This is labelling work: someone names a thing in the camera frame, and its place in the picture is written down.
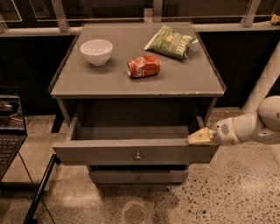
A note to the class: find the white ceramic bowl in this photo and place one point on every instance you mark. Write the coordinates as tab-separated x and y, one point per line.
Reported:
97	51

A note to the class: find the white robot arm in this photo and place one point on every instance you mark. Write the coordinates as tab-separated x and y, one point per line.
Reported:
260	121

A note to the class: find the grey drawer cabinet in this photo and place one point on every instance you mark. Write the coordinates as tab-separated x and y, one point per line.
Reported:
182	94

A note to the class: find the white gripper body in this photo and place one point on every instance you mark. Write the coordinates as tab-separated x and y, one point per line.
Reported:
224	131

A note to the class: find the grey bottom drawer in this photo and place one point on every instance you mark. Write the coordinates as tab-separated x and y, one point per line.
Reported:
138	177

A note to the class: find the crushed orange soda can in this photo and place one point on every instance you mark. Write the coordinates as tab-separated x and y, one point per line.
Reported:
143	66

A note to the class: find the black laptop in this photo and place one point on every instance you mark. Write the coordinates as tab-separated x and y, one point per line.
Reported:
12	127

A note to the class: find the small yellow object on ledge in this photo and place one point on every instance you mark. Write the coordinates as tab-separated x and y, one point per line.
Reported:
275	19

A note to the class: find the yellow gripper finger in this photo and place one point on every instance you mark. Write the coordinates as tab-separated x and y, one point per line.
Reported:
204	133
202	142

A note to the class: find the grey drawer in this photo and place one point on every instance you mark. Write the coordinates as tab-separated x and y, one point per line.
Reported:
150	145
138	177

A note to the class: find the grey top drawer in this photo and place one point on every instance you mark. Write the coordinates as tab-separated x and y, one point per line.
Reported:
150	145

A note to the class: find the metal railing frame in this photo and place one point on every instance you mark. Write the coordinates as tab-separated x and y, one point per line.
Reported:
62	17

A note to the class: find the black stand leg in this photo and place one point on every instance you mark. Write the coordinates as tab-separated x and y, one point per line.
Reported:
54	160

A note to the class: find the green chip bag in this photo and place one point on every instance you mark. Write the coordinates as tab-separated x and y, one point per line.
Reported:
170	43

